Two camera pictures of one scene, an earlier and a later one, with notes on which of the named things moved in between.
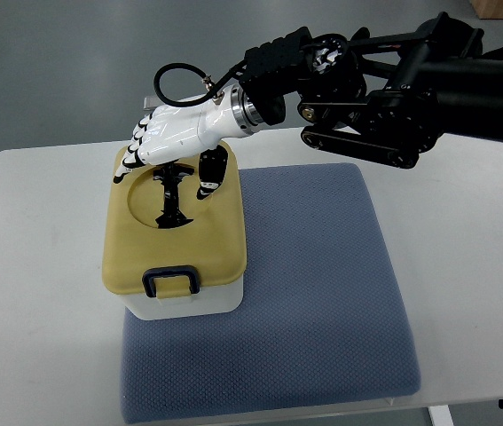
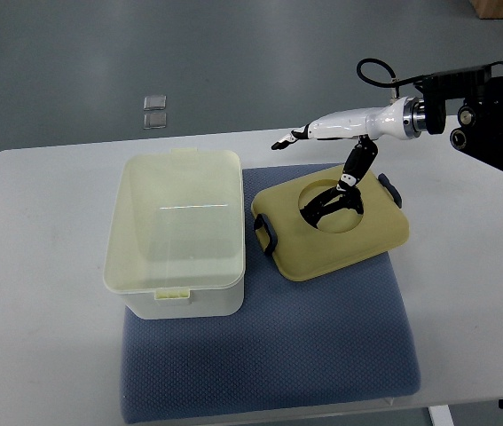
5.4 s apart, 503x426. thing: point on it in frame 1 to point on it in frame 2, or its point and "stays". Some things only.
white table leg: (441, 415) stays
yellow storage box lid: (215, 241) to (300, 250)
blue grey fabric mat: (321, 319) stays
